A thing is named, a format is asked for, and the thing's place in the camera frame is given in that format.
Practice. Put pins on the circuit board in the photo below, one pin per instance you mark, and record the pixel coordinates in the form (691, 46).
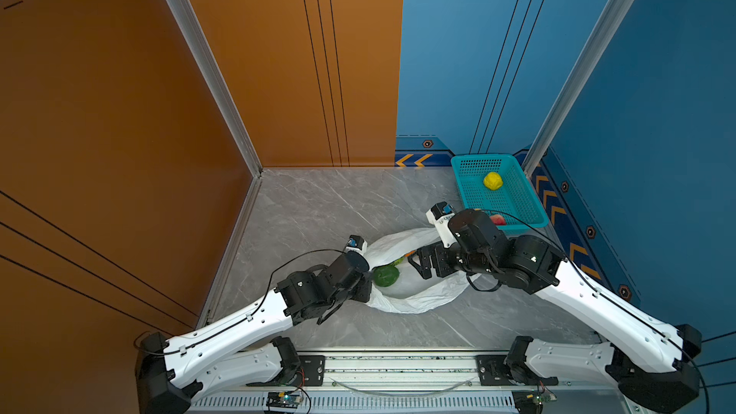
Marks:
(532, 402)
(285, 402)

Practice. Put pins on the right circuit board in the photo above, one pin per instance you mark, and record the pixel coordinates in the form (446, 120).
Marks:
(532, 402)

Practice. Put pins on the aluminium front rail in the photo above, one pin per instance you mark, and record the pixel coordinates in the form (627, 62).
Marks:
(402, 368)

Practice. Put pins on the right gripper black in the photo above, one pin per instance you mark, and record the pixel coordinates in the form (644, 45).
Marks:
(438, 253)

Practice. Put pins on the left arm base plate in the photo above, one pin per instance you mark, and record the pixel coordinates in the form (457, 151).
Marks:
(309, 372)

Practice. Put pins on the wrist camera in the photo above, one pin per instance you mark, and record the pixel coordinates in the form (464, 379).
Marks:
(356, 243)
(439, 216)

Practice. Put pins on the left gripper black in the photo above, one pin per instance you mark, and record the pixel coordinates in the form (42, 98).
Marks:
(365, 281)

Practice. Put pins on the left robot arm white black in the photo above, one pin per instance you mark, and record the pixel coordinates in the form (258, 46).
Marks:
(247, 346)

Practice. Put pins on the teal plastic basket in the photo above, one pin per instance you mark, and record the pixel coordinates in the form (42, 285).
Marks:
(515, 200)

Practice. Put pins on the white plastic bag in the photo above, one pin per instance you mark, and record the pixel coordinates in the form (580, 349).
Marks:
(410, 294)

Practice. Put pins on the left circuit board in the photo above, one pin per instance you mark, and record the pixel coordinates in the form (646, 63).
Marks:
(285, 402)

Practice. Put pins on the yellow lemon fruit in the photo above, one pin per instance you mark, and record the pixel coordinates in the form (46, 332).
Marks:
(493, 181)

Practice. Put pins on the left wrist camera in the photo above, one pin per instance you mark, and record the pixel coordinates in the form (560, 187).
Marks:
(356, 243)

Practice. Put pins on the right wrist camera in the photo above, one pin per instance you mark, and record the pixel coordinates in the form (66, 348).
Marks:
(439, 216)

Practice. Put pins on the dark green fruit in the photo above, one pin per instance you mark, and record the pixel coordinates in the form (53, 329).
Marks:
(386, 276)

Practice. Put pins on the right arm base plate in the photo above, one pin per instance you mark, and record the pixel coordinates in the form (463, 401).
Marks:
(492, 370)

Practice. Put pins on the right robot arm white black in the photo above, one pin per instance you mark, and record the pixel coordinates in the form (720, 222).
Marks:
(650, 362)

